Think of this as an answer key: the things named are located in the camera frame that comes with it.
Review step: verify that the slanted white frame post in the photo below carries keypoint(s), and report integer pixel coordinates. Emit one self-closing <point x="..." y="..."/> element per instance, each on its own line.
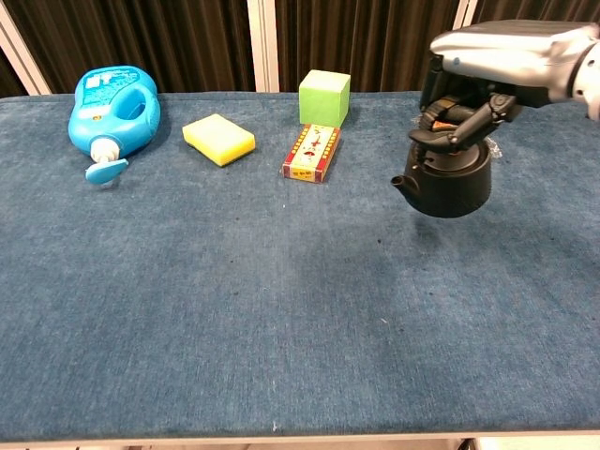
<point x="23" y="56"/>

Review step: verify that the yellow sponge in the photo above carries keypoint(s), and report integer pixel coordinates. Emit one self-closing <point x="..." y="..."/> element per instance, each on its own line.
<point x="218" y="138"/>

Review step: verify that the red and white card box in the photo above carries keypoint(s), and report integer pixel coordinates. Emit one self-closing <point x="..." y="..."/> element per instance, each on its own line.
<point x="309" y="152"/>

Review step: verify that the green cube block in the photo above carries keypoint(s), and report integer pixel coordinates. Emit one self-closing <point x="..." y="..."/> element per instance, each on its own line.
<point x="323" y="100"/>

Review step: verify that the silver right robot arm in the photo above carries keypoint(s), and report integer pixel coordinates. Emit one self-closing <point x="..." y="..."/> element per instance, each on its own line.
<point x="588" y="79"/>

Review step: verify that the upright white frame post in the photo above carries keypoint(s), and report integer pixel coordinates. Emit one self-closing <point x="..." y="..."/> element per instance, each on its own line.
<point x="263" y="47"/>

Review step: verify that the blue table cloth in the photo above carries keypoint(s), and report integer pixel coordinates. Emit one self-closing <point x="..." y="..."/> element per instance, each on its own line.
<point x="234" y="304"/>

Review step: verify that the dark pleated curtain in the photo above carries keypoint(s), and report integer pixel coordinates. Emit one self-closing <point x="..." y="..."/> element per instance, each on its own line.
<point x="187" y="42"/>

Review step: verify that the leaning white frame post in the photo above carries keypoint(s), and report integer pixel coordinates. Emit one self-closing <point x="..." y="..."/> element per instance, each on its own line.
<point x="461" y="11"/>

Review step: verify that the silver and black right hand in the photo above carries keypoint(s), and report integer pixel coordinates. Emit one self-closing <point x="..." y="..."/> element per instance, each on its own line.
<point x="506" y="56"/>

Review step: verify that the snack in clear wrapper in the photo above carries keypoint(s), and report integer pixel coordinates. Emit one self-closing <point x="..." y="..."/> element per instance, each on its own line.
<point x="495" y="150"/>

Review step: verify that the blue detergent bottle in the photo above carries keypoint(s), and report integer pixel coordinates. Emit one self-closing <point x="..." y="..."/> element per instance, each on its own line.
<point x="112" y="112"/>

